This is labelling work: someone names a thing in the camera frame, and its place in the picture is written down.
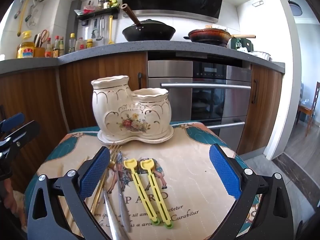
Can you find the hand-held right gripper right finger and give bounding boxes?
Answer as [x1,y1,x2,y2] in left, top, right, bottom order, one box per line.
[209,144,294,240]

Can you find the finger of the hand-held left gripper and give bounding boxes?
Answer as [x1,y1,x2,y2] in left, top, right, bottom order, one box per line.
[0,120,40,155]
[0,112,25,133]

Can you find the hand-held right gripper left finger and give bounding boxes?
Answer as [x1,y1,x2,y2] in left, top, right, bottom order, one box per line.
[27,146,111,240]

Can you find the gold metal fork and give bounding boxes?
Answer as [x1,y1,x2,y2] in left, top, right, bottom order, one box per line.
[90,142,122,215]

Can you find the silver table knife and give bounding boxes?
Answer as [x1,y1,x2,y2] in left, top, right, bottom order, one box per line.
[116,151,132,233]

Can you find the silver metal utensil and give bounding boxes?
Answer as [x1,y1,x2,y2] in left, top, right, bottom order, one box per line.
[101,170,123,240]

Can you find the yellow plastic shovel-shaped clip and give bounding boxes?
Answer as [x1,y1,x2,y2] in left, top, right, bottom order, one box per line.
[140,159,174,229]
[124,159,160,227]

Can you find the cream floral ceramic utensil holder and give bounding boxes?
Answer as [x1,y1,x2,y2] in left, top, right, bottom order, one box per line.
[91,75,173,138]

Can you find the printed table cloth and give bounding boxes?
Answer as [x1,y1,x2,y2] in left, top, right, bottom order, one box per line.
[24,121,260,240]

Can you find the cream ceramic holder saucer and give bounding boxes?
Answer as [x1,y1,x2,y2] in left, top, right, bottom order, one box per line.
[97,126,174,144]

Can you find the narrow wooden cabinet door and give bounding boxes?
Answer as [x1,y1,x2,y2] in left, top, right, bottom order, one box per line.
[236,64,283,155]

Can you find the large yellow oil bottle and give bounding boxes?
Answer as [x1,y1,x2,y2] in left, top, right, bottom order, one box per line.
[17,31,35,59]

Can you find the stainless steel built-in oven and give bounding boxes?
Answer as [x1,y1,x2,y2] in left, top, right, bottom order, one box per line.
[147,59,252,138]

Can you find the dark soy sauce bottle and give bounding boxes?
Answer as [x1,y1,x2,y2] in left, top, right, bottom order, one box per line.
[53,35,60,57]

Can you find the clear bottle yellow cap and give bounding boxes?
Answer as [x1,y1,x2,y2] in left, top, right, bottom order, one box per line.
[68,33,76,53]

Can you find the long yellow hanging utensil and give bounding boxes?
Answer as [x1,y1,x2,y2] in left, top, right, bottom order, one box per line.
[17,0,27,37]

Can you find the wooden chair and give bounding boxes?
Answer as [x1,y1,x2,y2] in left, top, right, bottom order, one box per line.
[296,81,320,137]

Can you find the white dish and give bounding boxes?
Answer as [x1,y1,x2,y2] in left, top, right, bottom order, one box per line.
[247,51,273,62]

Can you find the hanging metal peeler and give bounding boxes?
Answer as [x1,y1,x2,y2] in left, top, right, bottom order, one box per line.
[91,17,98,39]

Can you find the grey kitchen countertop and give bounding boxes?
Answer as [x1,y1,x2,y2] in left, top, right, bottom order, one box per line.
[0,40,285,74]

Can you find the hanging metal ladle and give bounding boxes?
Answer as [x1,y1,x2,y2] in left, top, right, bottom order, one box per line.
[97,17,104,42]

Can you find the yellow plastic spatula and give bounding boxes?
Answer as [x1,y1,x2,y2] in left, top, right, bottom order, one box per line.
[108,15,115,45]

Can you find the red and white packets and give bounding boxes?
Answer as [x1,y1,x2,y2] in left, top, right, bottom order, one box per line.
[82,1,95,14]

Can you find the dark ceiling lamp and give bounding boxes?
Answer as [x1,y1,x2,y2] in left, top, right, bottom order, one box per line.
[285,0,303,17]

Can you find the wooden cabinet door with handle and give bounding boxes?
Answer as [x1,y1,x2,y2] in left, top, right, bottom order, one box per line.
[59,52,148,133]

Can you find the red handled scissors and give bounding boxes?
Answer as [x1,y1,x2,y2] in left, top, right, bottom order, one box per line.
[39,29,50,48]

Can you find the red frying pan wooden handle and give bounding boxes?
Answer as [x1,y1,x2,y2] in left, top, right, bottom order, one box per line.
[184,28,257,47]

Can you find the black wall shelf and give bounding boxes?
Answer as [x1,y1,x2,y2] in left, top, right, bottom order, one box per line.
[76,7,120,26]

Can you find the black wok with brown handle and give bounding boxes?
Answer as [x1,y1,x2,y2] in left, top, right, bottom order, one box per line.
[121,3,176,42]

